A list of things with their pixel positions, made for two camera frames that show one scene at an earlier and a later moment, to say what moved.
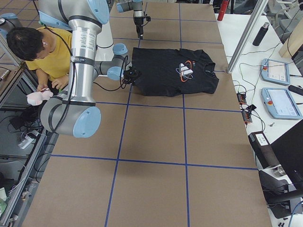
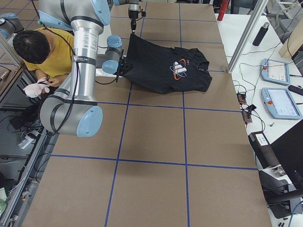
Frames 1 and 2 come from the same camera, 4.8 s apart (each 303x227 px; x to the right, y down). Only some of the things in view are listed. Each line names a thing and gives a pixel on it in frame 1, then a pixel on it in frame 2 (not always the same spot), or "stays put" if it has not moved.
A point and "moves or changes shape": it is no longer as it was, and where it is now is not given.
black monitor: [288, 149] stays put
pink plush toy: [36, 98] to [34, 90]
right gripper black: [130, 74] to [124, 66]
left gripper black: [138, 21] to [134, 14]
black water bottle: [261, 34] stays put
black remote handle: [295, 89] stays put
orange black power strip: [245, 109] stays put
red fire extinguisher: [222, 9] stays put
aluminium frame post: [246, 37] stays put
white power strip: [22, 144] stays put
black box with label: [264, 154] stays put
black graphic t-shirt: [168, 72] moves or changes shape
